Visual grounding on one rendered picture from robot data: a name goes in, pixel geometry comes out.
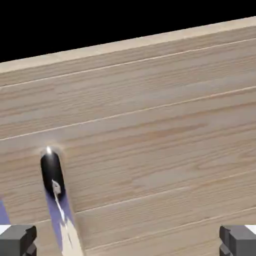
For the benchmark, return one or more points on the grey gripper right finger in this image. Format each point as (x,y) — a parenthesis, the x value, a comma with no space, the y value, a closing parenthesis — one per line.
(239,242)

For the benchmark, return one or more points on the light wood cabinet door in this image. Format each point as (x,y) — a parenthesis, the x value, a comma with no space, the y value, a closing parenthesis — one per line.
(152,140)
(170,242)

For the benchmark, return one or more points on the light wood cabinet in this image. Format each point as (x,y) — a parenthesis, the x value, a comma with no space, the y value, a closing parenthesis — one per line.
(140,66)

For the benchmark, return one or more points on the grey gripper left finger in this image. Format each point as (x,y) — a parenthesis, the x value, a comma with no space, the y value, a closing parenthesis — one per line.
(14,243)

